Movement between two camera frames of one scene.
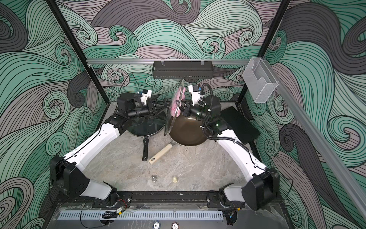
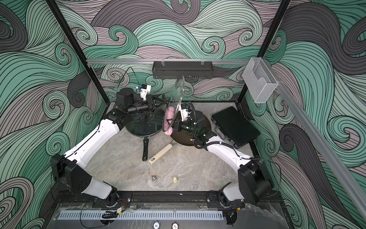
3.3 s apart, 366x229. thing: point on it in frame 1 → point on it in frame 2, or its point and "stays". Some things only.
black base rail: (203, 197) stays
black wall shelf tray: (183, 69) stays
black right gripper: (186, 110) → (178, 127)
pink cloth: (180, 95) → (168, 127)
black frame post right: (270, 34) stays
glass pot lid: (174, 108) stays
